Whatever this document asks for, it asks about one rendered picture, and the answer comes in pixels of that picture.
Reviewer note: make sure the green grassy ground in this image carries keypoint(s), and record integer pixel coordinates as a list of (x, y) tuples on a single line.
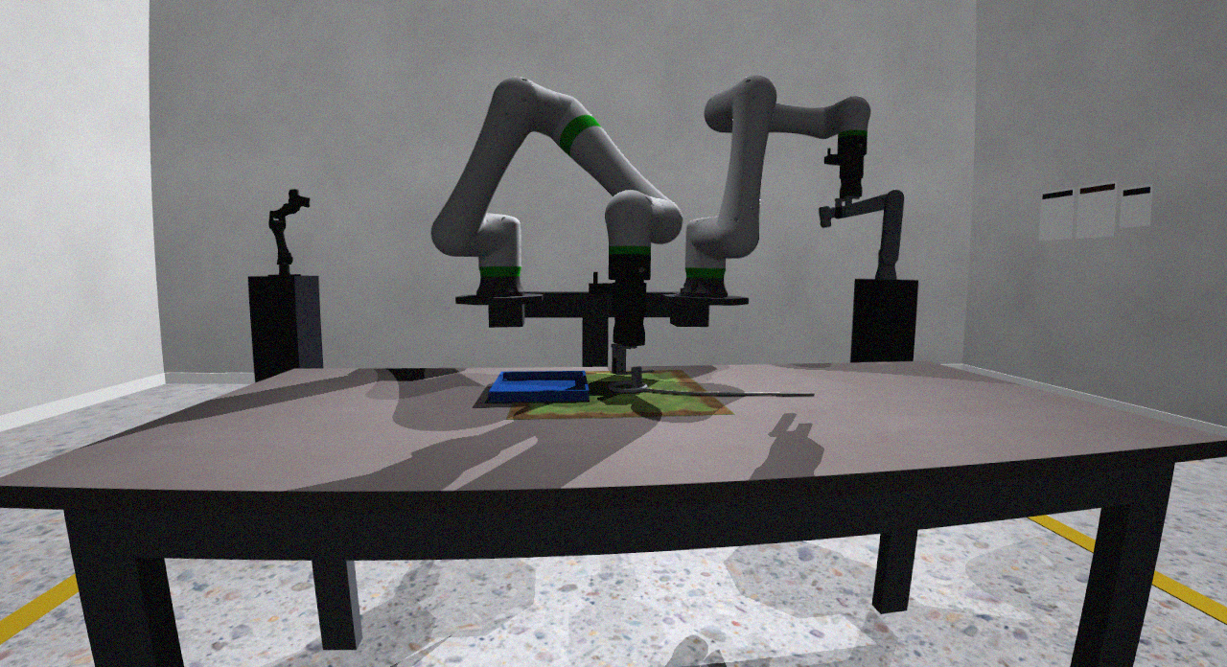
[(605, 403)]

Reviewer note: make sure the blue tray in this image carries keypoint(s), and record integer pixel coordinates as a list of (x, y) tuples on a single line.
[(540, 386)]

